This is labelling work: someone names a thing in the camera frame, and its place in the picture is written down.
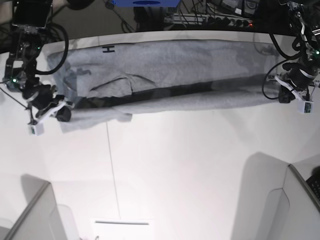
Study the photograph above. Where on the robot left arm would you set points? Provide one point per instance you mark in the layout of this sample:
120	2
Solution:
304	21

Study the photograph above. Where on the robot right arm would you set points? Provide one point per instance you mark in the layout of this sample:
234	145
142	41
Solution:
30	30

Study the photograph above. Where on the white power strip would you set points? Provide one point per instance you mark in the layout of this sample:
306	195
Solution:
207	20

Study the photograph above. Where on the right grey partition panel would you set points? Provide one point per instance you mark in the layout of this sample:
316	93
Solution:
276	205

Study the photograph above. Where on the grey T-shirt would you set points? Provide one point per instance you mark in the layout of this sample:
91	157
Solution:
115	82

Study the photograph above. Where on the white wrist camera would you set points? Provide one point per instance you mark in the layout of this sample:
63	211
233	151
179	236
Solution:
36	124
305	104

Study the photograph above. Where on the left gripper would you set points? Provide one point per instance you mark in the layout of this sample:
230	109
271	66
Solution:
298	76

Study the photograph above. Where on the grey partition panel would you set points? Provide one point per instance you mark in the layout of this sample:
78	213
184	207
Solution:
276	205
40	219

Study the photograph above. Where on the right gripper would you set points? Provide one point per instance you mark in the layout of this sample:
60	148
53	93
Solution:
42	98

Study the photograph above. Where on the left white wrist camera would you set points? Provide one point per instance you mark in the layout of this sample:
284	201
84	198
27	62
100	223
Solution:
305	104

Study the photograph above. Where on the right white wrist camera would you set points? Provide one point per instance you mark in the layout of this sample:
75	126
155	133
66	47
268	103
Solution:
36	124

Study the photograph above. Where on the blue box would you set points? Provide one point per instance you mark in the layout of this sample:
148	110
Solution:
145	3

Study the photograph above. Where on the left grey partition panel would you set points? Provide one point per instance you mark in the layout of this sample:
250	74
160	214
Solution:
40	219

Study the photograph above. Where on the black keyboard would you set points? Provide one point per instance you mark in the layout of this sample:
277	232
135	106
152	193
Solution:
314	184

